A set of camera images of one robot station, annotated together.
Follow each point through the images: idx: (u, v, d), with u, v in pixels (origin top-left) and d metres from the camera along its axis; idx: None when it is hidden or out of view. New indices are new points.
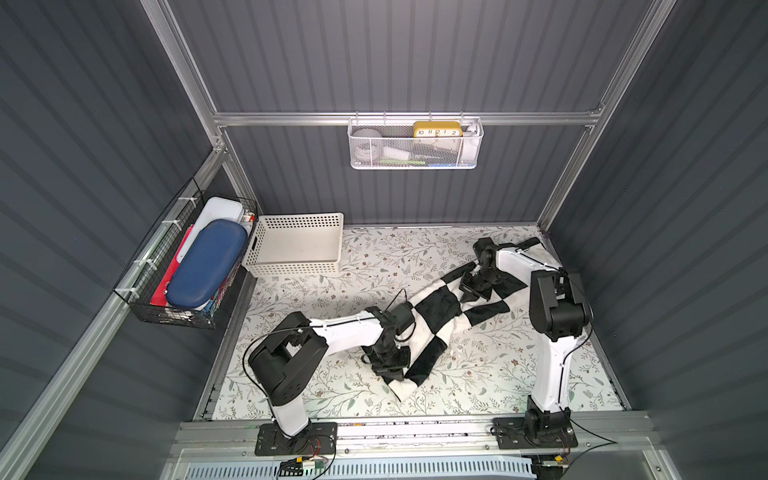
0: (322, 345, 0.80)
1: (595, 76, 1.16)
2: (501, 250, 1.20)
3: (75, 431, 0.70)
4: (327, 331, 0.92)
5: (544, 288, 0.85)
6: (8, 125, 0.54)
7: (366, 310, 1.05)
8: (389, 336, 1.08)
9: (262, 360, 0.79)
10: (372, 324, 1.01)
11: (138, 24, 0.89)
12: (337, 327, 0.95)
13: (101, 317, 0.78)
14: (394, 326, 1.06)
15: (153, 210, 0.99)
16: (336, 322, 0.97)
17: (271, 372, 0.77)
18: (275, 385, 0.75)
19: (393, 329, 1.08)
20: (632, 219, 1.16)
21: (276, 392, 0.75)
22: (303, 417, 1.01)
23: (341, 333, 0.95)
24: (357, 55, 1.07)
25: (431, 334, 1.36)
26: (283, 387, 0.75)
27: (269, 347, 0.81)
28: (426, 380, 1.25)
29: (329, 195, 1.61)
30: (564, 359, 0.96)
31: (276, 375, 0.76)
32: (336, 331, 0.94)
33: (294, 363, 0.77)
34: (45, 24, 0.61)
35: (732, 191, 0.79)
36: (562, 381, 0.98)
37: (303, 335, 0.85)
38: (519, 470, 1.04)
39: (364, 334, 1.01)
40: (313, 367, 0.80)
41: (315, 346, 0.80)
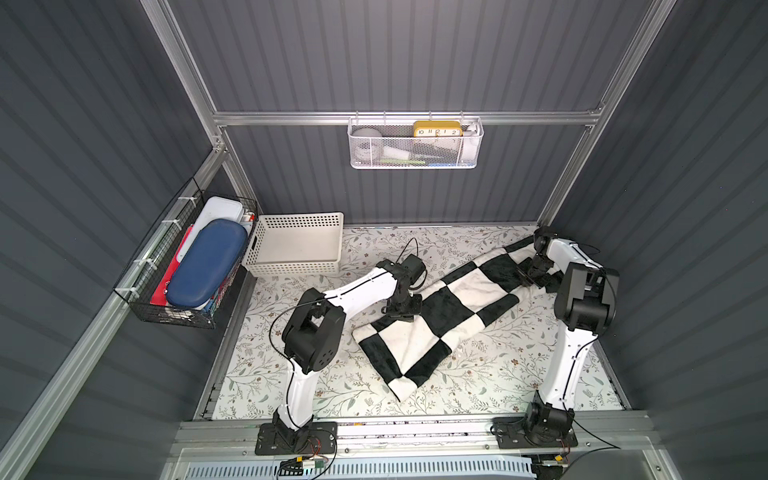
0: (341, 314, 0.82)
1: (595, 76, 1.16)
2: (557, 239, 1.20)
3: (75, 430, 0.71)
4: (343, 299, 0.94)
5: (576, 280, 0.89)
6: (8, 125, 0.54)
7: (378, 268, 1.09)
8: (404, 285, 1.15)
9: (293, 337, 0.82)
10: (386, 278, 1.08)
11: (138, 23, 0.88)
12: (351, 292, 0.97)
13: (101, 317, 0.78)
14: (408, 275, 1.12)
15: (153, 210, 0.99)
16: (348, 288, 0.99)
17: (303, 347, 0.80)
18: (310, 356, 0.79)
19: (407, 279, 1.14)
20: (632, 219, 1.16)
21: (314, 360, 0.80)
22: (309, 407, 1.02)
23: (358, 297, 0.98)
24: (357, 55, 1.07)
25: (436, 336, 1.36)
26: (319, 355, 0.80)
27: (295, 324, 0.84)
28: (427, 381, 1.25)
29: (330, 194, 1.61)
30: (578, 352, 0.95)
31: (308, 347, 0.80)
32: (351, 298, 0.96)
33: (320, 335, 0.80)
34: (46, 24, 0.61)
35: (732, 191, 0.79)
36: (572, 374, 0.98)
37: (323, 306, 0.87)
38: (519, 469, 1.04)
39: (382, 290, 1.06)
40: (337, 334, 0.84)
41: (333, 316, 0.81)
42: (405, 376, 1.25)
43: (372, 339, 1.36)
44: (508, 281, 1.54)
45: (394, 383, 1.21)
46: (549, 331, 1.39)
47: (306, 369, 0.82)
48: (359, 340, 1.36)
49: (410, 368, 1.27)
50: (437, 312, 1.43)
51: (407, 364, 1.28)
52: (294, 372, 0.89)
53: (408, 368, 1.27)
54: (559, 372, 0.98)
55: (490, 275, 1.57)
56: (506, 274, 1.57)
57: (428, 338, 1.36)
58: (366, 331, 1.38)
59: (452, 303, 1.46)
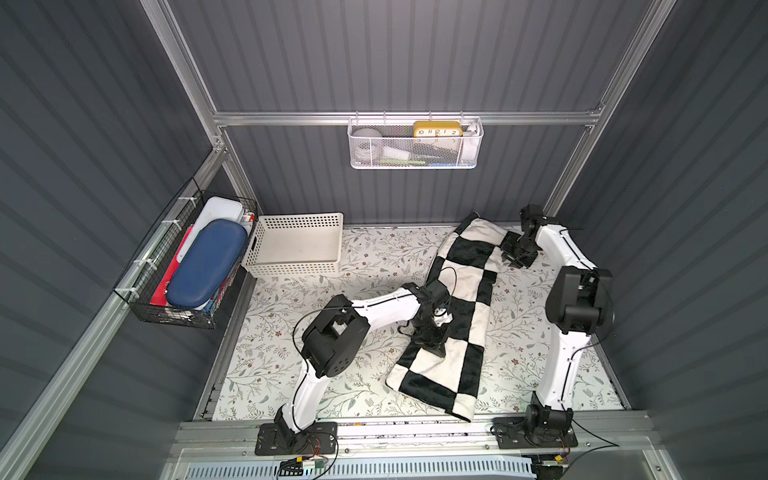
0: (365, 325, 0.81)
1: (594, 76, 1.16)
2: (547, 226, 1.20)
3: (75, 431, 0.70)
4: (368, 310, 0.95)
5: (570, 284, 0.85)
6: (8, 124, 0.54)
7: (404, 288, 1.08)
8: (427, 310, 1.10)
9: (314, 338, 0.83)
10: (409, 300, 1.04)
11: (138, 24, 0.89)
12: (377, 305, 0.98)
13: (101, 317, 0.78)
14: (431, 301, 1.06)
15: (153, 210, 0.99)
16: (376, 301, 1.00)
17: (320, 351, 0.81)
18: (327, 361, 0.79)
19: (431, 304, 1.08)
20: (633, 219, 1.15)
21: (330, 365, 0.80)
22: (313, 411, 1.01)
23: (382, 312, 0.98)
24: (357, 56, 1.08)
25: (464, 340, 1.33)
26: (334, 362, 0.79)
27: (318, 326, 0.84)
28: (485, 400, 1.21)
29: (330, 195, 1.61)
30: (574, 354, 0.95)
31: (326, 351, 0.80)
32: (377, 310, 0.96)
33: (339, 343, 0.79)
34: (46, 24, 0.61)
35: (732, 190, 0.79)
36: (570, 377, 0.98)
37: (347, 314, 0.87)
38: (519, 469, 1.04)
39: (404, 311, 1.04)
40: (359, 345, 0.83)
41: (358, 328, 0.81)
42: (460, 393, 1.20)
43: (411, 377, 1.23)
44: (476, 262, 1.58)
45: (456, 406, 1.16)
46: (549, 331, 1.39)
47: (319, 372, 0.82)
48: (398, 388, 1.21)
49: (459, 383, 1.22)
50: None
51: (455, 381, 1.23)
52: (307, 373, 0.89)
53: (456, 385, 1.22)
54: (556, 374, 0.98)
55: (460, 261, 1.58)
56: (472, 256, 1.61)
57: (457, 347, 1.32)
58: (399, 372, 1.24)
59: (451, 305, 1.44)
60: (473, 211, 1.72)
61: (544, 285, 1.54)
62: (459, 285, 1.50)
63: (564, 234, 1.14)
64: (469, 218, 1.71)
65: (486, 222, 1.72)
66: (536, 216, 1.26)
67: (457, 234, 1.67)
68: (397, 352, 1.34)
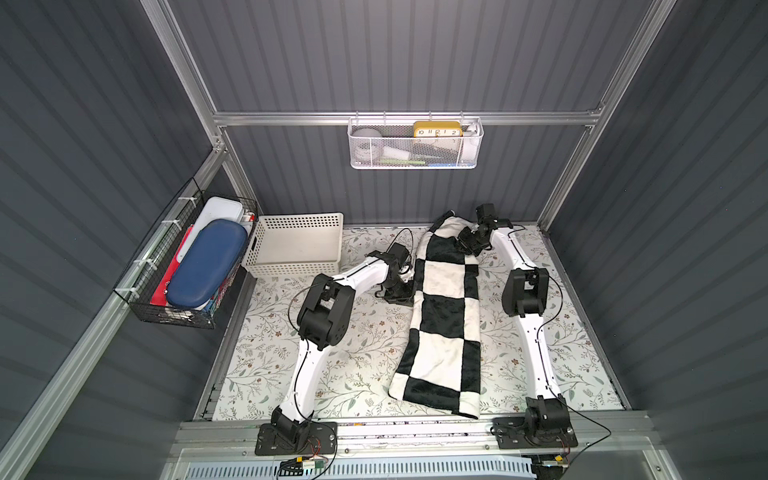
0: (350, 293, 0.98)
1: (594, 76, 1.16)
2: (498, 229, 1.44)
3: (74, 431, 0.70)
4: (349, 279, 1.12)
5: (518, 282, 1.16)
6: (6, 123, 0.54)
7: (371, 256, 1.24)
8: (394, 271, 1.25)
9: (308, 316, 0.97)
10: (379, 264, 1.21)
11: (139, 24, 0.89)
12: (356, 274, 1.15)
13: (101, 317, 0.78)
14: (397, 261, 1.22)
15: (153, 210, 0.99)
16: (354, 271, 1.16)
17: (318, 325, 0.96)
18: (327, 332, 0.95)
19: (398, 265, 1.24)
20: (633, 220, 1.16)
21: (330, 335, 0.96)
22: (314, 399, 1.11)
23: (361, 277, 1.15)
24: (357, 57, 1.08)
25: (460, 338, 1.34)
26: (334, 331, 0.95)
27: (309, 306, 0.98)
28: (486, 399, 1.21)
29: (330, 195, 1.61)
30: (538, 335, 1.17)
31: (324, 325, 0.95)
32: (357, 277, 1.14)
33: (334, 313, 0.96)
34: (46, 24, 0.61)
35: (732, 191, 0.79)
36: (543, 355, 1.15)
37: (332, 289, 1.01)
38: (519, 470, 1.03)
39: (378, 272, 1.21)
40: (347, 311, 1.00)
41: (345, 297, 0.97)
42: (463, 391, 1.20)
43: (412, 384, 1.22)
44: (455, 259, 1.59)
45: (461, 403, 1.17)
46: (549, 331, 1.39)
47: (322, 345, 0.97)
48: (402, 398, 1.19)
49: (462, 382, 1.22)
50: (443, 322, 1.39)
51: (456, 381, 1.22)
52: (309, 351, 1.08)
53: (456, 385, 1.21)
54: (533, 358, 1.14)
55: (439, 260, 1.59)
56: (451, 252, 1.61)
57: (455, 346, 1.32)
58: (400, 381, 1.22)
59: (450, 305, 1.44)
60: (473, 211, 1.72)
61: None
62: (446, 284, 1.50)
63: (512, 235, 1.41)
64: (444, 216, 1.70)
65: (461, 214, 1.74)
66: (490, 219, 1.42)
67: (432, 233, 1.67)
68: (397, 352, 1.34)
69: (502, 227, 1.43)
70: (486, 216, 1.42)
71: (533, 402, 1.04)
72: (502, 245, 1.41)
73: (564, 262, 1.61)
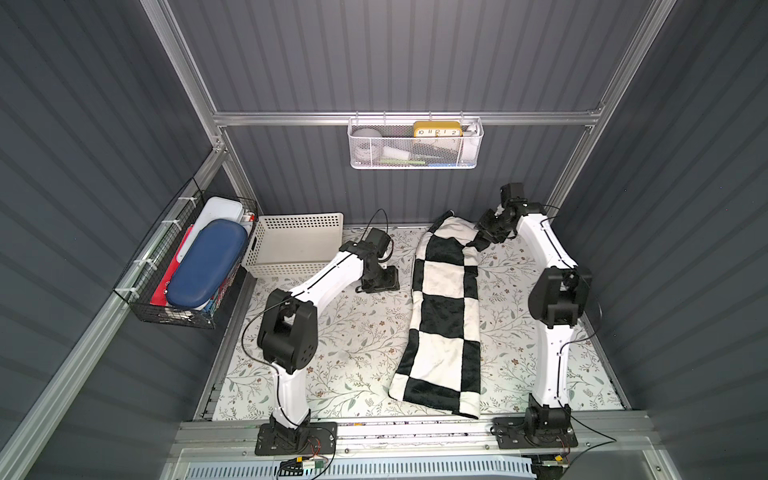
0: (311, 309, 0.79)
1: (594, 76, 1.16)
2: (528, 215, 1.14)
3: (74, 431, 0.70)
4: (310, 293, 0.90)
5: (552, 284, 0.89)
6: (7, 124, 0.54)
7: (342, 252, 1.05)
8: (372, 262, 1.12)
9: (270, 341, 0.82)
10: (351, 260, 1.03)
11: (139, 24, 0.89)
12: (319, 284, 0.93)
13: (101, 317, 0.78)
14: (374, 252, 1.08)
15: (153, 210, 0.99)
16: (315, 280, 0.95)
17: (281, 348, 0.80)
18: (291, 357, 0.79)
19: (375, 256, 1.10)
20: (633, 219, 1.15)
21: (296, 359, 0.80)
22: (304, 404, 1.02)
23: (326, 286, 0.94)
24: (357, 57, 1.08)
25: (460, 338, 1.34)
26: (299, 354, 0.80)
27: (268, 329, 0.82)
28: (486, 399, 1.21)
29: (330, 195, 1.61)
30: (562, 348, 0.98)
31: (287, 348, 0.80)
32: (319, 289, 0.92)
33: (295, 334, 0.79)
34: (46, 24, 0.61)
35: (732, 190, 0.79)
36: (562, 369, 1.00)
37: (291, 305, 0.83)
38: (519, 470, 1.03)
39: (348, 273, 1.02)
40: (312, 328, 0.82)
41: (304, 313, 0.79)
42: (463, 392, 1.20)
43: (412, 384, 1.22)
44: (455, 259, 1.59)
45: (461, 403, 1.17)
46: None
47: (292, 368, 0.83)
48: (402, 398, 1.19)
49: (462, 382, 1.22)
50: (443, 322, 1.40)
51: (456, 381, 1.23)
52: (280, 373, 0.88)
53: (456, 385, 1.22)
54: (549, 371, 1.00)
55: (439, 260, 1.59)
56: (451, 252, 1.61)
57: (455, 346, 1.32)
58: (400, 381, 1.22)
59: (448, 304, 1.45)
60: (473, 211, 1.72)
61: None
62: (446, 284, 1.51)
63: (546, 227, 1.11)
64: (444, 216, 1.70)
65: (461, 214, 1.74)
66: (517, 202, 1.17)
67: (431, 233, 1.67)
68: (397, 352, 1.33)
69: (532, 213, 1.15)
70: (512, 197, 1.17)
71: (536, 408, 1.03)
72: (533, 236, 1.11)
73: None
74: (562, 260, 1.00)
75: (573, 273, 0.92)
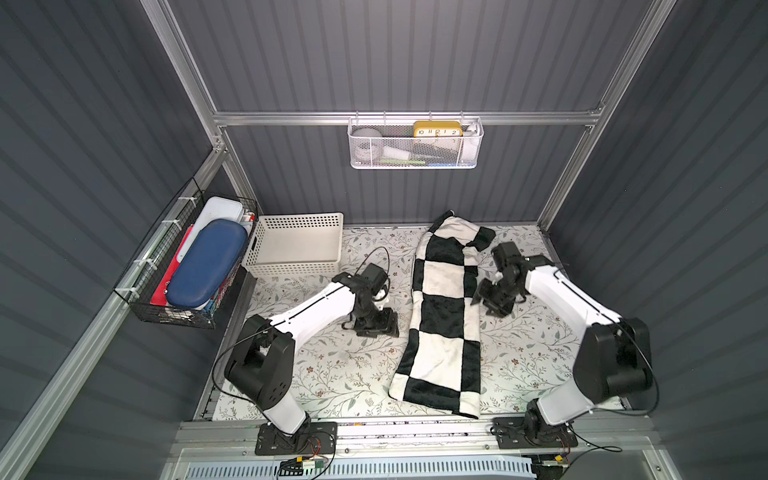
0: (289, 343, 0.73)
1: (595, 75, 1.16)
2: (535, 268, 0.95)
3: (74, 432, 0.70)
4: (292, 324, 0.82)
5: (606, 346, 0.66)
6: (8, 124, 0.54)
7: (334, 282, 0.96)
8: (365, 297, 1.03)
9: (236, 373, 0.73)
10: (342, 293, 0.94)
11: (139, 24, 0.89)
12: (302, 315, 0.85)
13: (100, 317, 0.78)
14: (368, 286, 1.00)
15: (153, 209, 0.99)
16: (298, 310, 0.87)
17: (248, 384, 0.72)
18: (258, 394, 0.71)
19: (367, 291, 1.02)
20: (633, 219, 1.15)
21: (263, 396, 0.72)
22: (299, 415, 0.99)
23: (309, 320, 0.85)
24: (357, 56, 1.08)
25: (460, 338, 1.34)
26: (267, 391, 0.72)
27: (238, 359, 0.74)
28: (486, 400, 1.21)
29: (329, 194, 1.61)
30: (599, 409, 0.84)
31: (255, 384, 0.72)
32: (302, 321, 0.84)
33: (267, 367, 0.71)
34: (46, 24, 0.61)
35: (733, 190, 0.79)
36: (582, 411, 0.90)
37: (269, 335, 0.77)
38: (520, 470, 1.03)
39: (333, 310, 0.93)
40: (287, 363, 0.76)
41: (280, 346, 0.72)
42: (464, 392, 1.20)
43: (412, 384, 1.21)
44: (455, 259, 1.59)
45: (462, 405, 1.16)
46: (549, 332, 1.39)
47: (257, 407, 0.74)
48: (402, 398, 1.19)
49: (462, 382, 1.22)
50: (443, 322, 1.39)
51: (456, 382, 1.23)
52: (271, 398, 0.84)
53: (456, 385, 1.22)
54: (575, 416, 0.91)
55: (439, 260, 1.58)
56: (451, 252, 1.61)
57: (455, 346, 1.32)
58: (400, 381, 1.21)
59: (448, 305, 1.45)
60: (473, 211, 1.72)
61: None
62: (446, 284, 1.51)
63: (562, 281, 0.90)
64: (444, 216, 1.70)
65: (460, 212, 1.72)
66: (516, 259, 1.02)
67: (431, 234, 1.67)
68: (397, 352, 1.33)
69: (537, 269, 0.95)
70: (507, 258, 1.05)
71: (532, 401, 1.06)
72: (550, 292, 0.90)
73: (564, 262, 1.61)
74: (603, 315, 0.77)
75: (621, 329, 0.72)
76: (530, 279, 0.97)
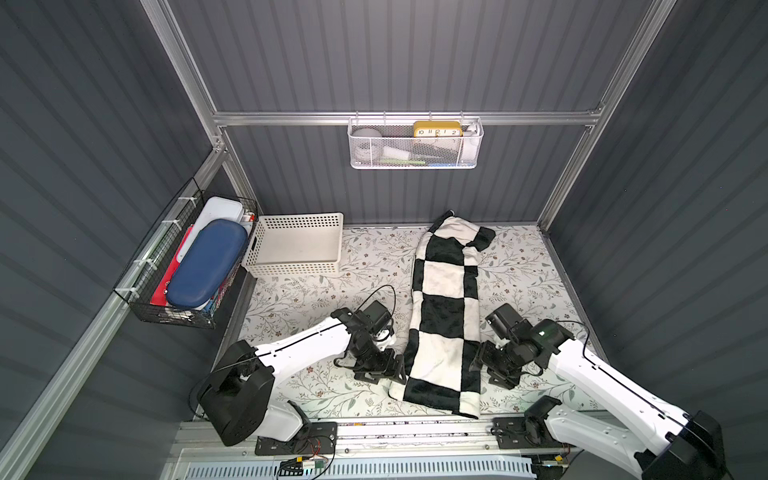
0: (266, 378, 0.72)
1: (594, 76, 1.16)
2: (558, 350, 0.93)
3: (75, 432, 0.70)
4: (276, 358, 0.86)
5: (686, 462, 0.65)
6: (8, 124, 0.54)
7: (331, 319, 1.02)
8: (362, 339, 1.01)
9: (210, 400, 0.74)
10: (339, 331, 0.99)
11: (139, 25, 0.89)
12: (289, 349, 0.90)
13: (100, 317, 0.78)
14: (367, 329, 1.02)
15: (153, 209, 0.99)
16: (287, 343, 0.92)
17: (219, 412, 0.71)
18: (223, 427, 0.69)
19: (367, 331, 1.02)
20: (633, 219, 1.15)
21: (227, 432, 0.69)
22: (296, 421, 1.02)
23: (296, 356, 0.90)
24: (357, 57, 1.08)
25: (460, 338, 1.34)
26: (233, 428, 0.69)
27: (215, 385, 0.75)
28: (486, 399, 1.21)
29: (330, 195, 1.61)
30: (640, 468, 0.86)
31: (224, 416, 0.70)
32: (287, 356, 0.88)
33: (238, 401, 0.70)
34: (46, 25, 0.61)
35: (732, 191, 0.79)
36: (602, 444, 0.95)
37: None
38: (520, 470, 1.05)
39: (325, 349, 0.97)
40: (262, 400, 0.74)
41: (257, 380, 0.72)
42: (464, 392, 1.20)
43: (412, 384, 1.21)
44: (455, 259, 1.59)
45: (462, 406, 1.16)
46: None
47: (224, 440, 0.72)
48: (402, 398, 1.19)
49: (462, 382, 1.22)
50: (442, 322, 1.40)
51: (456, 381, 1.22)
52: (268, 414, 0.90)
53: (457, 385, 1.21)
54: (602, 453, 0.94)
55: (439, 260, 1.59)
56: (451, 252, 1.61)
57: (455, 346, 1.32)
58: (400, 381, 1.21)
59: (448, 305, 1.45)
60: (474, 211, 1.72)
61: (543, 285, 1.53)
62: (446, 284, 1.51)
63: (598, 367, 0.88)
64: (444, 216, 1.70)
65: (461, 214, 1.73)
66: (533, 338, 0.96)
67: (431, 234, 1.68)
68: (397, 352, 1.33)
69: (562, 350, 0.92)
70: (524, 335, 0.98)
71: (531, 410, 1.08)
72: (589, 382, 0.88)
73: (564, 262, 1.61)
74: (668, 417, 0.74)
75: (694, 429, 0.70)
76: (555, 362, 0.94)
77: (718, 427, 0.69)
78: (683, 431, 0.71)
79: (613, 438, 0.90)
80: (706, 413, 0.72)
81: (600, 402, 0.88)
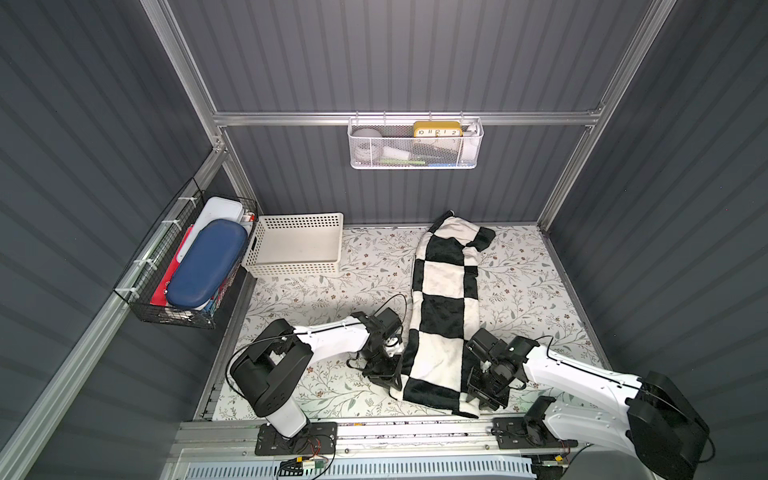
0: (307, 353, 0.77)
1: (594, 76, 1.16)
2: (528, 359, 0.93)
3: (74, 432, 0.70)
4: (311, 337, 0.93)
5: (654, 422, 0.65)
6: (7, 124, 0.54)
7: (353, 316, 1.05)
8: (376, 341, 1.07)
9: (244, 369, 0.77)
10: (358, 331, 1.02)
11: (139, 24, 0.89)
12: (323, 332, 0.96)
13: (101, 317, 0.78)
14: (380, 331, 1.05)
15: (153, 209, 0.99)
16: (321, 328, 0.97)
17: (253, 380, 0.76)
18: (256, 396, 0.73)
19: (380, 335, 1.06)
20: (633, 220, 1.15)
21: (259, 401, 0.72)
22: (300, 419, 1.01)
23: (327, 339, 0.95)
24: (358, 56, 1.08)
25: (460, 338, 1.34)
26: (266, 397, 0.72)
27: (251, 356, 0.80)
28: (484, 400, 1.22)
29: (330, 194, 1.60)
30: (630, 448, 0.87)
31: (259, 386, 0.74)
32: (321, 337, 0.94)
33: (276, 372, 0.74)
34: (47, 25, 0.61)
35: (732, 191, 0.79)
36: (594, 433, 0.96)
37: (287, 342, 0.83)
38: (519, 470, 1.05)
39: (351, 341, 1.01)
40: (295, 378, 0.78)
41: (296, 356, 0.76)
42: (461, 393, 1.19)
43: (412, 384, 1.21)
44: (455, 259, 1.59)
45: (463, 406, 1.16)
46: (548, 331, 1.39)
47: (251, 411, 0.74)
48: (402, 398, 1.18)
49: (462, 382, 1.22)
50: (443, 322, 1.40)
51: (456, 381, 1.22)
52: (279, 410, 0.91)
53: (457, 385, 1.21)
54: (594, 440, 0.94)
55: (439, 261, 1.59)
56: (450, 252, 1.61)
57: (454, 346, 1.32)
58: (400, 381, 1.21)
59: (448, 304, 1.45)
60: (474, 211, 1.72)
61: (543, 286, 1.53)
62: (446, 284, 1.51)
63: (562, 362, 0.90)
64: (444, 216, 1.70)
65: (461, 214, 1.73)
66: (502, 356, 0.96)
67: (431, 234, 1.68)
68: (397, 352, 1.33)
69: (535, 358, 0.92)
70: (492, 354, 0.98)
71: (531, 413, 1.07)
72: (559, 378, 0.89)
73: (564, 262, 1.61)
74: (625, 386, 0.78)
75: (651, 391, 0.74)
76: (528, 368, 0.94)
77: (668, 383, 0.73)
78: (641, 394, 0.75)
79: (605, 421, 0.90)
80: (653, 372, 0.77)
81: (572, 394, 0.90)
